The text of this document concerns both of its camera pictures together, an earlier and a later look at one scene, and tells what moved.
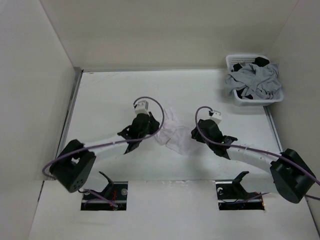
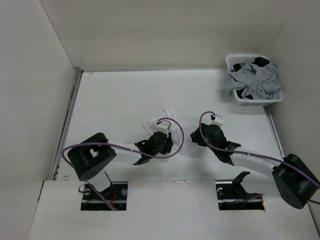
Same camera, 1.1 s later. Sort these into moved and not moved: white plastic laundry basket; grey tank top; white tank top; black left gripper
Moved: black left gripper
Not moved: white plastic laundry basket; white tank top; grey tank top
